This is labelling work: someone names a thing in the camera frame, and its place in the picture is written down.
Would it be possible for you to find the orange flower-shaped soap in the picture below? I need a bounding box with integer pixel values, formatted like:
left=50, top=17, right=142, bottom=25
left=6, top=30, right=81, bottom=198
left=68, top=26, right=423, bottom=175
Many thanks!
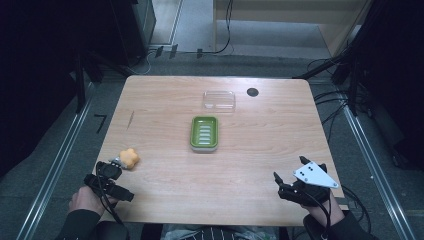
left=118, top=148, right=141, bottom=170

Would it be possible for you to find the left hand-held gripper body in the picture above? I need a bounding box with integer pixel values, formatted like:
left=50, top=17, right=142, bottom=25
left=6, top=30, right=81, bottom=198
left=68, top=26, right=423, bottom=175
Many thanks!
left=83, top=160, right=135, bottom=203

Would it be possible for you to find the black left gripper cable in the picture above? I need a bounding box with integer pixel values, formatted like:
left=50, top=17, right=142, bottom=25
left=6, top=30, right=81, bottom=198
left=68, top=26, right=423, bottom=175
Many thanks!
left=95, top=161, right=125, bottom=226

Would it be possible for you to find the clear plastic lid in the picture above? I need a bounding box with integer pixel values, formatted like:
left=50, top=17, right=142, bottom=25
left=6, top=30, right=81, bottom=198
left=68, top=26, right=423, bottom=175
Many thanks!
left=202, top=90, right=237, bottom=114

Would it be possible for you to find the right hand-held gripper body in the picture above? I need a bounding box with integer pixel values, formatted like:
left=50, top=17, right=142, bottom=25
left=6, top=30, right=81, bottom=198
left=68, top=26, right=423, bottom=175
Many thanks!
left=277, top=161, right=340, bottom=207

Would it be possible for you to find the light wooden furniture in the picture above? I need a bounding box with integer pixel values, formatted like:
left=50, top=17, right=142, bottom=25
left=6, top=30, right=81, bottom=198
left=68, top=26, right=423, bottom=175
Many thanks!
left=213, top=0, right=373, bottom=58

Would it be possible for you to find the black cabinet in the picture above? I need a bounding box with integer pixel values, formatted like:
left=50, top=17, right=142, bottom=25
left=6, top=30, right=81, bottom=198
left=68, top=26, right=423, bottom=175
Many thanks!
left=108, top=0, right=158, bottom=67

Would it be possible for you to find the black stand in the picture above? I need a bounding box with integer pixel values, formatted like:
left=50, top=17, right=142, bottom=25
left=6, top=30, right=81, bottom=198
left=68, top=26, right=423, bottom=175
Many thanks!
left=293, top=33, right=371, bottom=116

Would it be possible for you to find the bundle of black floor cables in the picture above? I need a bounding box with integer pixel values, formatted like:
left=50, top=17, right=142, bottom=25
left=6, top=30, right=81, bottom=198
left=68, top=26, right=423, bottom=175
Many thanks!
left=306, top=58, right=371, bottom=143

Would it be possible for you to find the person's striped clothing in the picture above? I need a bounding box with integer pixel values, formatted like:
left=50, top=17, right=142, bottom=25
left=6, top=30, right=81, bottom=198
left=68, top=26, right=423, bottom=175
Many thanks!
left=162, top=223, right=278, bottom=240

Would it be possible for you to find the metal floor rail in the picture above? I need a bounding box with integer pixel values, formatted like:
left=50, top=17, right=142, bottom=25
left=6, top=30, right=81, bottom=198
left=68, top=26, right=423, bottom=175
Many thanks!
left=16, top=83, right=96, bottom=240
left=341, top=99, right=418, bottom=240

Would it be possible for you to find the green soap dish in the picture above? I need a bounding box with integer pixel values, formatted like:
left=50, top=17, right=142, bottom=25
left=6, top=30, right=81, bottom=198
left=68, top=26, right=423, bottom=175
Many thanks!
left=189, top=115, right=220, bottom=154

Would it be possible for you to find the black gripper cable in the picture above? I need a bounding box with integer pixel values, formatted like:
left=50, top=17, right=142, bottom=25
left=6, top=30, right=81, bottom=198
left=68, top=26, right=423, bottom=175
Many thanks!
left=95, top=161, right=125, bottom=226
left=304, top=189, right=335, bottom=240

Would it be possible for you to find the person's left hand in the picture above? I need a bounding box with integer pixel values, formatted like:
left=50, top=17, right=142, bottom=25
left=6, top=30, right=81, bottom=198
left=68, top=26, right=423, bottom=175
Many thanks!
left=68, top=185, right=118, bottom=218

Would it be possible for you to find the black hanging cable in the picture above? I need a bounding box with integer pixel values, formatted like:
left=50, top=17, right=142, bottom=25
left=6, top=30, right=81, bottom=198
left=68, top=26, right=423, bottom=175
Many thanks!
left=196, top=0, right=235, bottom=59

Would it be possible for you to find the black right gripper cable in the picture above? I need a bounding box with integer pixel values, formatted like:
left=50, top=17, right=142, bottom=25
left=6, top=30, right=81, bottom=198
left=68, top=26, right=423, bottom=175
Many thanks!
left=304, top=189, right=335, bottom=240

